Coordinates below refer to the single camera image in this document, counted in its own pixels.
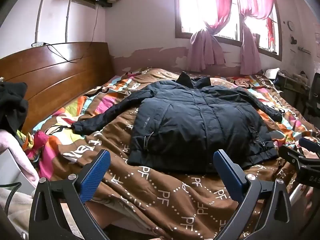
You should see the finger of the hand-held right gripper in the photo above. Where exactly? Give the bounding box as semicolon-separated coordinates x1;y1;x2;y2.
278;145;312;167
298;137;320;157

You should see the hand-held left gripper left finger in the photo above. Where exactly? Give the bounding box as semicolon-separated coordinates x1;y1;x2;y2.
29;150;111;240

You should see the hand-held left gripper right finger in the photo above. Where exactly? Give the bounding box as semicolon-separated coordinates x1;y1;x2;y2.
213;149;292;240

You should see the dark navy puffer jacket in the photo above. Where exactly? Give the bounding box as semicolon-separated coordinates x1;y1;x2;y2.
71;71;283;174

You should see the person's right hand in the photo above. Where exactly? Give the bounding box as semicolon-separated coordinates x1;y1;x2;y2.
304;188;316;217

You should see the black office chair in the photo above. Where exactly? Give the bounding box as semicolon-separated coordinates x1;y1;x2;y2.
304;72;320;122

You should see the cluttered dark desk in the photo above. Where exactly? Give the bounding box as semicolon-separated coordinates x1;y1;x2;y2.
274;71;313;112

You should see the magenta cloth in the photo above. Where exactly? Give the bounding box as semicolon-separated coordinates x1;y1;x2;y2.
23;130;51;161

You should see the brown cartoon printed quilt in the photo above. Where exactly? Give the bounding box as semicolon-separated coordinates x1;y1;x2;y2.
21;66;320;240

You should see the white paper box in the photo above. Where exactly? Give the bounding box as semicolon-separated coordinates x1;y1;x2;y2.
264;68;281;81

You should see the white storage box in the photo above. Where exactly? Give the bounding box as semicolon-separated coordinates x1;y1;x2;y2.
0;147;35;196

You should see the light pink towel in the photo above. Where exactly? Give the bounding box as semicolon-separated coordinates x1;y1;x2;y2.
0;129;41;233

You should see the wooden bed headboard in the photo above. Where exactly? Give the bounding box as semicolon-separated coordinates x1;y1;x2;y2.
0;42;112;134

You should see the black garment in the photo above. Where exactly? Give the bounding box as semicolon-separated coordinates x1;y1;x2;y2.
0;81;29;137

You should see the pink tied curtain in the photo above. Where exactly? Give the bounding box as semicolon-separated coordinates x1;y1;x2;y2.
234;0;276;76
186;0;241;72

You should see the red window decoration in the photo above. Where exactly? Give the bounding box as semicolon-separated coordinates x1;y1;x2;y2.
266;17;276;53

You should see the black looped cable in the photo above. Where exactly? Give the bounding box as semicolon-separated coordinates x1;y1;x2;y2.
0;182;23;222

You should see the black power cable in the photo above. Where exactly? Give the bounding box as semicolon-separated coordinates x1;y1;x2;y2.
44;4;98;63

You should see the white wall pipe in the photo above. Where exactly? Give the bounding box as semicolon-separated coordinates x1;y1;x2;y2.
34;0;50;43
64;0;73;43

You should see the window with brown frame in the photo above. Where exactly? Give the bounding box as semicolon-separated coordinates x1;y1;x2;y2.
175;0;283;61

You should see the black wall shelf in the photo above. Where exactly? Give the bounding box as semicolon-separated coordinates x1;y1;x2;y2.
74;0;113;8

